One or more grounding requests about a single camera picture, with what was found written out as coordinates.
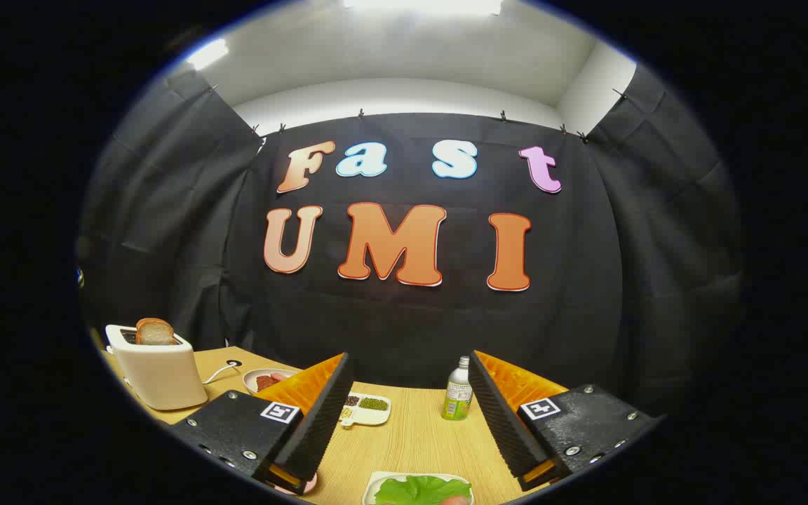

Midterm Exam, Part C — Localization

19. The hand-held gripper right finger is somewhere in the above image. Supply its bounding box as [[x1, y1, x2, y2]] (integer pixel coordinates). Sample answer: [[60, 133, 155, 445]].
[[468, 350, 663, 492]]

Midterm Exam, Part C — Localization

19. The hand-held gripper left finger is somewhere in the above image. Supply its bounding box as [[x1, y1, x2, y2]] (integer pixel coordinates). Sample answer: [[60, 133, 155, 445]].
[[168, 352, 356, 496]]

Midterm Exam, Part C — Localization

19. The green lettuce leaf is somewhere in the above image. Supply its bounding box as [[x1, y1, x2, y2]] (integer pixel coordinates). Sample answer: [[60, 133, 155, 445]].
[[375, 475, 473, 505]]

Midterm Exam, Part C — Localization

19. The toasted bread slice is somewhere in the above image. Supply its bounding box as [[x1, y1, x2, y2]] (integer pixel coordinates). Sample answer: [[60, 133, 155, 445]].
[[135, 318, 179, 346]]

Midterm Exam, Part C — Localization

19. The white divided dish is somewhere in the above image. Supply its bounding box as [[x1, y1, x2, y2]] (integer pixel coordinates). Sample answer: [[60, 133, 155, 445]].
[[339, 392, 392, 428]]

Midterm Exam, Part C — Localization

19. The silver bottle green label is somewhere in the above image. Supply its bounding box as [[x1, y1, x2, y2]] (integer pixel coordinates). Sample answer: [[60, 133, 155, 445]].
[[442, 356, 473, 421]]

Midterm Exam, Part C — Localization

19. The pink plate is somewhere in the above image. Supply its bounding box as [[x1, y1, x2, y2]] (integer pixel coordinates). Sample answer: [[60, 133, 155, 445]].
[[264, 471, 318, 497]]

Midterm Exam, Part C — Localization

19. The white oblong tray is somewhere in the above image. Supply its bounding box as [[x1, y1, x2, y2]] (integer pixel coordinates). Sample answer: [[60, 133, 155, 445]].
[[362, 471, 475, 505]]

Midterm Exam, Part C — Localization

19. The round white plate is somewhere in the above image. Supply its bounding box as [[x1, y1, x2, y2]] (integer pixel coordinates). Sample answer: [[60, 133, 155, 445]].
[[243, 368, 299, 395]]

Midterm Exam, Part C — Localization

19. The black backdrop cloth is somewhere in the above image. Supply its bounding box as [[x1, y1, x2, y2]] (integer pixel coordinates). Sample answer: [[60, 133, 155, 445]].
[[76, 63, 745, 422]]

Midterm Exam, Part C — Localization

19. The white toaster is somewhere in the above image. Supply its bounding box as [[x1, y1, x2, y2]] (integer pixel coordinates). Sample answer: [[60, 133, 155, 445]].
[[105, 324, 208, 411]]

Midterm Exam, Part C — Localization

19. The small ceiling light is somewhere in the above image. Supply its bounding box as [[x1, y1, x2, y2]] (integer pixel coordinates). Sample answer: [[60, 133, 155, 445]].
[[185, 39, 229, 71]]

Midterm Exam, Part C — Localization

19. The long ceiling light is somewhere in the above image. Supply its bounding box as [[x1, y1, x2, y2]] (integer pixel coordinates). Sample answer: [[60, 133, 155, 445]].
[[343, 0, 503, 16]]

